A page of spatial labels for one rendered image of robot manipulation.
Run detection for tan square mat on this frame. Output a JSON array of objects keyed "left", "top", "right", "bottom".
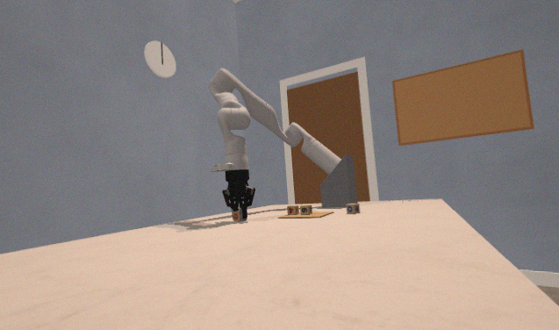
[{"left": 278, "top": 212, "right": 334, "bottom": 219}]

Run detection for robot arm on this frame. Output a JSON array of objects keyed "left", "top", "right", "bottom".
[{"left": 209, "top": 68, "right": 341, "bottom": 175}]

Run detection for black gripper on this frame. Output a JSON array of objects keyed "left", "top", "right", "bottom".
[{"left": 222, "top": 169, "right": 255, "bottom": 221}]

